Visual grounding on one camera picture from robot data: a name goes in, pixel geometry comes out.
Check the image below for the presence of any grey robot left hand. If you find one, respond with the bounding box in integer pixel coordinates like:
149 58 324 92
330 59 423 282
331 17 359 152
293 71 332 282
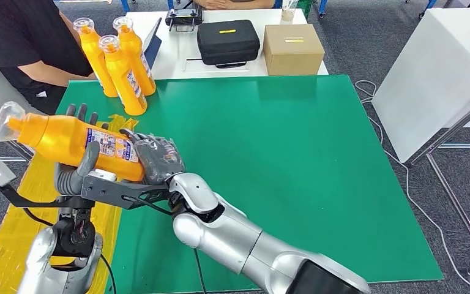
53 103 111 197

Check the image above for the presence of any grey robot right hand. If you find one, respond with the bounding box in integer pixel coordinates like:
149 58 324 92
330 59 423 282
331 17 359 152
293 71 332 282
119 128 186 186

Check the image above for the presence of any orange detergent bottle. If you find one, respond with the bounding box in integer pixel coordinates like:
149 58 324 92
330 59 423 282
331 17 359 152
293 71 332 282
112 16 157 97
98 34 148 117
0 101 146 183
73 17 119 99

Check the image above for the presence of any yellow taped cardboard sheet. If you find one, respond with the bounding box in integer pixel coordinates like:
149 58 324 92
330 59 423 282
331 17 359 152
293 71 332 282
0 113 140 294

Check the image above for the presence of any white desk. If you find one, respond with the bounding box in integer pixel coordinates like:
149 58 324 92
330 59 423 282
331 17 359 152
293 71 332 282
125 9 329 81

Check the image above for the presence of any tablet with dark blue cover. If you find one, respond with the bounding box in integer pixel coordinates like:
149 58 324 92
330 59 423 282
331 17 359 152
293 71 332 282
141 17 163 70

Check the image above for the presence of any black carrying case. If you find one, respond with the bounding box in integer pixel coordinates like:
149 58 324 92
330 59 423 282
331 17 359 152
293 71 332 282
196 19 261 69

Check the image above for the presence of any black handheld controller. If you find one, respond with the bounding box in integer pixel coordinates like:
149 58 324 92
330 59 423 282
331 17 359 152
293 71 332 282
165 8 204 32

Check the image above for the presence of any person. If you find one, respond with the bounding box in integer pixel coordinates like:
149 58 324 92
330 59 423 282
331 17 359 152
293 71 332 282
0 0 99 116
194 0 277 11

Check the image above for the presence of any brown cardboard box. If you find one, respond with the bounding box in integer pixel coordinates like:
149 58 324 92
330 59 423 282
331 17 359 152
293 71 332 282
263 23 326 77

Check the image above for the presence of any clear plastic cup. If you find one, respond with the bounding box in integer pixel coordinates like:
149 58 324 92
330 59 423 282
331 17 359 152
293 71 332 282
280 0 300 23

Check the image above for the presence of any large white table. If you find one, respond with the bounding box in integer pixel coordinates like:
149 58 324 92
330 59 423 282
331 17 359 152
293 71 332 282
371 8 470 164

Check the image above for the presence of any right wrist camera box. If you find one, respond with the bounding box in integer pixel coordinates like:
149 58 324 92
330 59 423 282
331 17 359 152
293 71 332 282
81 169 172 211

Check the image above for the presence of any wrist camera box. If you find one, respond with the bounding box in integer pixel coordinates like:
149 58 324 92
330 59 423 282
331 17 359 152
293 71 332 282
0 154 95 209
81 169 172 211

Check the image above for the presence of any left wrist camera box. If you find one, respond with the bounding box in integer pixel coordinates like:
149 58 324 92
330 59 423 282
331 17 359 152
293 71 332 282
0 154 95 209

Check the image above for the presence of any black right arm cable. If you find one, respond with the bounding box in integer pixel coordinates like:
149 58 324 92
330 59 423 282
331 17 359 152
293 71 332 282
123 197 207 294

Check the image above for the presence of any short blue metal frame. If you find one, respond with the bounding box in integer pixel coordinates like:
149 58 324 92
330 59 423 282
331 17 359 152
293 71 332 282
58 0 131 13

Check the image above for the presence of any white floor cable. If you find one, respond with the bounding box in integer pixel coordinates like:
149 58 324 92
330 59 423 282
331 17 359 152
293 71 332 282
353 80 470 294

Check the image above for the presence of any metal table frame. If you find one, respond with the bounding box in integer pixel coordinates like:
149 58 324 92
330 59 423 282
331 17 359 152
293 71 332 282
409 89 470 277

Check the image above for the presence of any long blue metal frame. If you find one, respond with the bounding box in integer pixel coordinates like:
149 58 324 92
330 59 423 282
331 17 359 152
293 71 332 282
318 0 439 20

